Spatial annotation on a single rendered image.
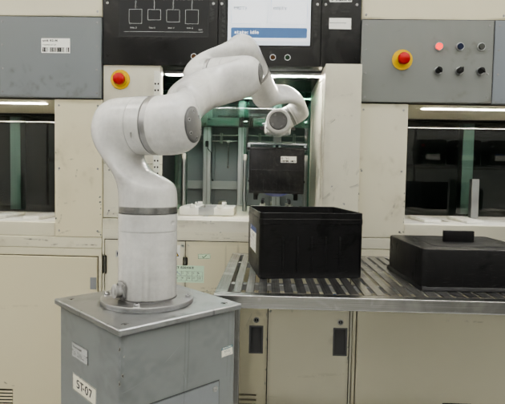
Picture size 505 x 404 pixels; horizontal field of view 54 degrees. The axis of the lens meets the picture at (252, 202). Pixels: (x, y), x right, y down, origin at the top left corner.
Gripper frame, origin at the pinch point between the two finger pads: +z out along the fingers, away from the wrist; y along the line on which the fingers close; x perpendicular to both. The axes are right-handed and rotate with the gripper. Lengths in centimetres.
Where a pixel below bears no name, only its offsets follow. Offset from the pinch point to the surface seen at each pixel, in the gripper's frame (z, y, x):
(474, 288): -82, 47, -44
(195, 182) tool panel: 58, -42, -23
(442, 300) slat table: -92, 36, -45
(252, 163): -10.1, -9.2, -13.9
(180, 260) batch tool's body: -30, -33, -49
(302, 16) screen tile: -30.1, 7.2, 35.4
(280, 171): -10.0, 1.7, -16.8
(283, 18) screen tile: -30.2, 0.7, 34.7
